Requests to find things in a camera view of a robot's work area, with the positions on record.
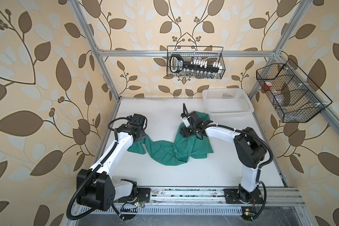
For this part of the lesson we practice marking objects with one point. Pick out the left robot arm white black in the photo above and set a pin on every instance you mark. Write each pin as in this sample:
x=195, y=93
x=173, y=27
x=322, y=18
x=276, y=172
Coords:
x=95, y=188

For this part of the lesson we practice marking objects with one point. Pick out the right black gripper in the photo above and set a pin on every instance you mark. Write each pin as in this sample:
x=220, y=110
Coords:
x=184, y=132

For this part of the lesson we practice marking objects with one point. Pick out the back black wire basket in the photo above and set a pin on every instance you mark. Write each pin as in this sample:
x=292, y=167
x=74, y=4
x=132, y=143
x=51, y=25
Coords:
x=209, y=53

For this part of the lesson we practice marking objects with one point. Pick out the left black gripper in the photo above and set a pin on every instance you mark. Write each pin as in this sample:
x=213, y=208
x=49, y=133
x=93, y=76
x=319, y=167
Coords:
x=142, y=130

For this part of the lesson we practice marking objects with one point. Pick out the right black wire basket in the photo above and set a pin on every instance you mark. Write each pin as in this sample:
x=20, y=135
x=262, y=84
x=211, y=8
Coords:
x=295, y=96

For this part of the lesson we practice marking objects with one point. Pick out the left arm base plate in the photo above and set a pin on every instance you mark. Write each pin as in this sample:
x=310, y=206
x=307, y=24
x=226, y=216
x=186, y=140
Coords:
x=140, y=195

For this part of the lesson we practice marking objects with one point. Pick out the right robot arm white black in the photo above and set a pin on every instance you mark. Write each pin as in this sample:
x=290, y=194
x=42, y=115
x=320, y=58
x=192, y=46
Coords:
x=252, y=151

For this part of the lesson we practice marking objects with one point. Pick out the white plastic laundry basket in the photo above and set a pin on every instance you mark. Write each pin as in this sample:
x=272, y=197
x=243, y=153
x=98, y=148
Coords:
x=229, y=101

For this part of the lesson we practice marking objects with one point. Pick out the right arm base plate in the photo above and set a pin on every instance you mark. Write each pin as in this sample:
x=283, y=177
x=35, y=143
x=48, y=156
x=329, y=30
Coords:
x=234, y=197

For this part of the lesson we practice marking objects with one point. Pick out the green trousers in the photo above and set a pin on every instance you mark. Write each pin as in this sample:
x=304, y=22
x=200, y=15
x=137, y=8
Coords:
x=174, y=153

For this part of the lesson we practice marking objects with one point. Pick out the red capped item in basket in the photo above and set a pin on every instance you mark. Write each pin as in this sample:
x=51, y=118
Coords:
x=267, y=85

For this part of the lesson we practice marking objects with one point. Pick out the black wire basket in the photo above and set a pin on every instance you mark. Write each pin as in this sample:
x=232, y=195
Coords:
x=209, y=53
x=295, y=96

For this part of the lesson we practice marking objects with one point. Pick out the black handheld tool in basket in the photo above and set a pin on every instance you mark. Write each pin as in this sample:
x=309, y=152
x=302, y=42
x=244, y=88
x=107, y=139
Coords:
x=177, y=64

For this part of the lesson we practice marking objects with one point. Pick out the aluminium front rail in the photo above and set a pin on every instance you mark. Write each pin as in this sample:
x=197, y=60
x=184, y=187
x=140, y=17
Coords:
x=175, y=200

